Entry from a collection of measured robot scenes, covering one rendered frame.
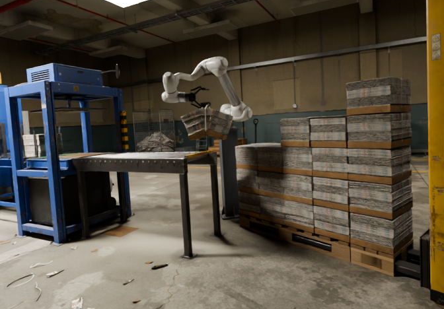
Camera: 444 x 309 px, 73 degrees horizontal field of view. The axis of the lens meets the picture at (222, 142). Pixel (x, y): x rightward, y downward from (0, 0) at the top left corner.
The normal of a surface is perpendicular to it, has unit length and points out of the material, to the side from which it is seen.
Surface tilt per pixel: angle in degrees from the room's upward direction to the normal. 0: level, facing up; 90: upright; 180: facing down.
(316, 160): 90
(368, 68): 90
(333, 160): 90
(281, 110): 90
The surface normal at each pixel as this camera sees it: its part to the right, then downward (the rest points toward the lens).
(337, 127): -0.76, 0.08
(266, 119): -0.46, 0.08
